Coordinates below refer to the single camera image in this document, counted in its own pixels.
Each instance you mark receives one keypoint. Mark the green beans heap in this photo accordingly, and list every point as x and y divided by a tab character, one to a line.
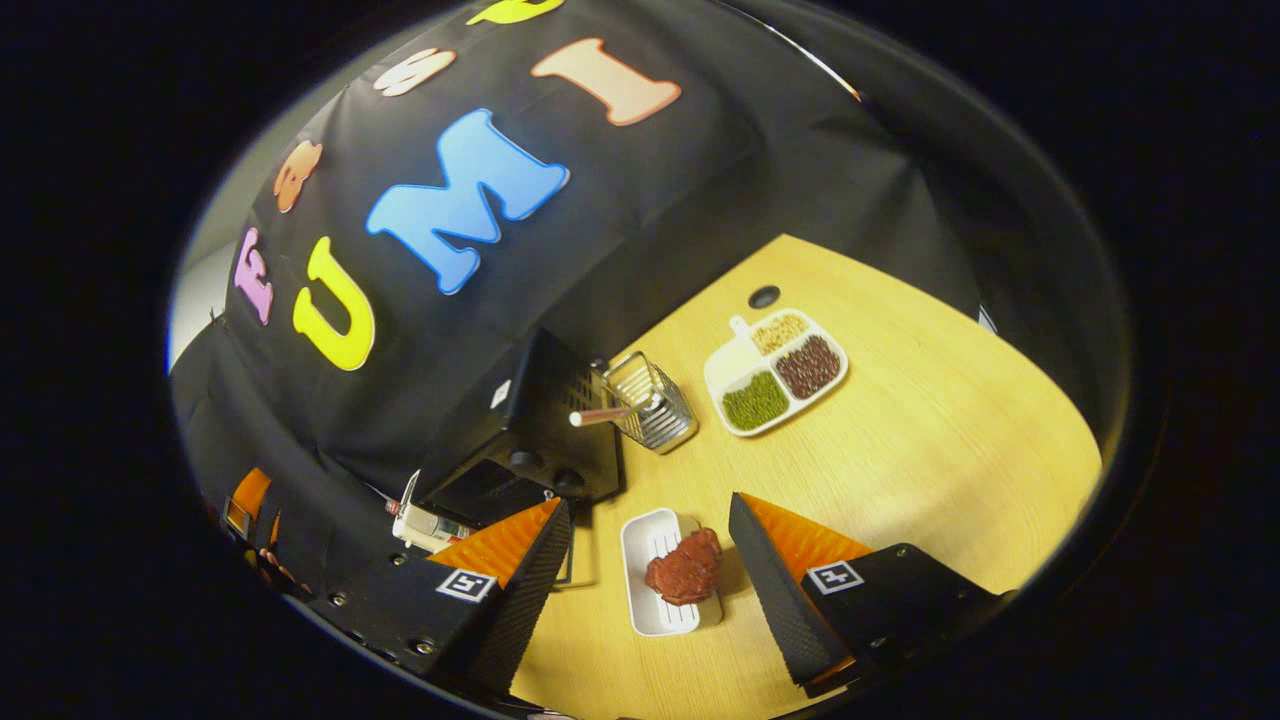
756	400

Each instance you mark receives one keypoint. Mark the white rectangular tray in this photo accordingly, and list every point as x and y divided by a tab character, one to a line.
650	560

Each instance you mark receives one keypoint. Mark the metal mesh utensil holder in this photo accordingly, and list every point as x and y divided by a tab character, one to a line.
665	410

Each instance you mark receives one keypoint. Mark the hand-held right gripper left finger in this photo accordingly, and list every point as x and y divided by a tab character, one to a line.
525	600

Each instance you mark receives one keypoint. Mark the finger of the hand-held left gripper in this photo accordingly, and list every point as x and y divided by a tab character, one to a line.
250	495

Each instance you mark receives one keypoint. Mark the red raw meat piece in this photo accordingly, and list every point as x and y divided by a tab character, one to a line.
685	570

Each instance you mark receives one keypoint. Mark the black backdrop cloth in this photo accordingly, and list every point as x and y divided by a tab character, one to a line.
640	220

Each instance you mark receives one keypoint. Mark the white divided plate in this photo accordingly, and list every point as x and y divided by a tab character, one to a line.
730	365

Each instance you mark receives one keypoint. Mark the pink-tipped stick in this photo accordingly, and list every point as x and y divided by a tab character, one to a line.
600	415

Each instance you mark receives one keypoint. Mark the black electric oven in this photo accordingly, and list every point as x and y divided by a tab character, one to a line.
540	420

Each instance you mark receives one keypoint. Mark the red beans heap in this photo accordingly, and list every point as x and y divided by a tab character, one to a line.
808	366

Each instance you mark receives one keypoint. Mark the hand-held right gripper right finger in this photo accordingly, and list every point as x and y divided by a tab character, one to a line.
775	600

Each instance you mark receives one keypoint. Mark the yellow beans heap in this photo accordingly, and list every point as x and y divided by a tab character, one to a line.
780	332

